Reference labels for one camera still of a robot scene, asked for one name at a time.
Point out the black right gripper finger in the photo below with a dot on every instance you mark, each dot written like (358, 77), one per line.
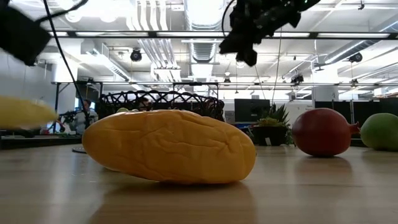
(247, 56)
(228, 46)

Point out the green lime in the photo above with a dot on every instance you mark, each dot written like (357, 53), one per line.
(122, 110)

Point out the person behind basket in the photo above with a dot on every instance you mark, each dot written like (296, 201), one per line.
(143, 104)

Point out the black computer monitor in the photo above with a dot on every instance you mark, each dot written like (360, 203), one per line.
(252, 110)

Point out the green succulent plants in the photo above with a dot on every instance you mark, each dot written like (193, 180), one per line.
(276, 115)

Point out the yellow banana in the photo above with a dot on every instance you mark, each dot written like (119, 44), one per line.
(21, 113)

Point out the black plant pot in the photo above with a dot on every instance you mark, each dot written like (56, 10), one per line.
(269, 135)

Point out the red pomegranate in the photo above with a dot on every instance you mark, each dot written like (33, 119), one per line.
(321, 132)

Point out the seated person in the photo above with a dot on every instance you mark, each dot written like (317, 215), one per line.
(82, 119)

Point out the grey round woven mat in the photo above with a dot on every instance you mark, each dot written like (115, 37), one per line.
(79, 150)

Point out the green mango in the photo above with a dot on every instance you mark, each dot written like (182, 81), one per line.
(381, 132)

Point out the silver ventilation duct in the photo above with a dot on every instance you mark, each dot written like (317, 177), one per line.
(203, 28)

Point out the black metal rig frame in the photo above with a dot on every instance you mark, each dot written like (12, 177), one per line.
(186, 35)

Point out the black ceiling camera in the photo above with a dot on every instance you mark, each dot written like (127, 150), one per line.
(356, 57)
(136, 55)

